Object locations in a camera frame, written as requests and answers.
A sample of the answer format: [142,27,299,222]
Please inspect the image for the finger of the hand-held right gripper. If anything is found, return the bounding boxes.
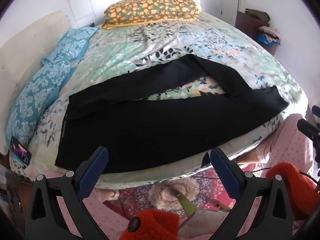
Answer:
[297,118,320,140]

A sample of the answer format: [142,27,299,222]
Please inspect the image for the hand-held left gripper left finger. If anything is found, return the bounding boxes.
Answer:
[25,146,109,240]

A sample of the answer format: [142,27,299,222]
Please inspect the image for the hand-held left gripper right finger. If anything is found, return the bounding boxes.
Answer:
[210,147,293,240]

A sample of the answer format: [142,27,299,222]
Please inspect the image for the black pants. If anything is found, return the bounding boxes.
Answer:
[54,54,289,174]

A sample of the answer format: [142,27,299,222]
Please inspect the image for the person's right leg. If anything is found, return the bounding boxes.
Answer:
[255,114,315,178]

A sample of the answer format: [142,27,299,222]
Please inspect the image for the person's leg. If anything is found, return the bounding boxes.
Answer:
[255,114,315,178]
[56,187,140,240]

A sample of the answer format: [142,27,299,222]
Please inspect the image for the person's left leg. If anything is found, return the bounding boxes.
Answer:
[56,187,140,240]

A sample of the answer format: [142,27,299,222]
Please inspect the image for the olive green object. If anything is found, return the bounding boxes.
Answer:
[177,193,198,216]

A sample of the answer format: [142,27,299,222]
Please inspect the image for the pink patterned rug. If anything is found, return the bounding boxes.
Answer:
[117,167,238,230]

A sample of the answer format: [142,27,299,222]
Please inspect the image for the red fuzzy slipper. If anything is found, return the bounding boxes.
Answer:
[265,162,320,220]
[120,209,180,240]

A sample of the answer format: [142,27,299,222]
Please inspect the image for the black smartphone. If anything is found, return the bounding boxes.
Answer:
[9,137,32,166]

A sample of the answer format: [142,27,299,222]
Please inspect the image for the blue floral pillow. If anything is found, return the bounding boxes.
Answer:
[6,61,72,153]
[41,27,99,64]

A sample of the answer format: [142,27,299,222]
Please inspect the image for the pile of folded clothes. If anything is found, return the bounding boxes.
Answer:
[256,26,282,46]

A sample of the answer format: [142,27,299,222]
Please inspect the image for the brown wooden cabinet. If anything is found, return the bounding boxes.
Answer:
[235,11,278,55]

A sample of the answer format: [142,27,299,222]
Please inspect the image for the dark green folded cloth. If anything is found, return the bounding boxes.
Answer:
[244,8,270,22]

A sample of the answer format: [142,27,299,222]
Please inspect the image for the floral bedsheet bed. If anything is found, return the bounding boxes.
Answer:
[9,11,309,189]

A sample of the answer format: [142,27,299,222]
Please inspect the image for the cream headboard cushion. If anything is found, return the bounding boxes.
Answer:
[0,11,72,155]

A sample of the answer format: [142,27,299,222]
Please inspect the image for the white door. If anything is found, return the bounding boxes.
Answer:
[221,0,248,28]

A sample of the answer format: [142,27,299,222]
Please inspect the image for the yellow floral pillow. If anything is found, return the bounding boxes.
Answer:
[102,0,202,30]

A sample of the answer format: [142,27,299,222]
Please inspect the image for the black cable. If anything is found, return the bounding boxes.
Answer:
[121,197,131,221]

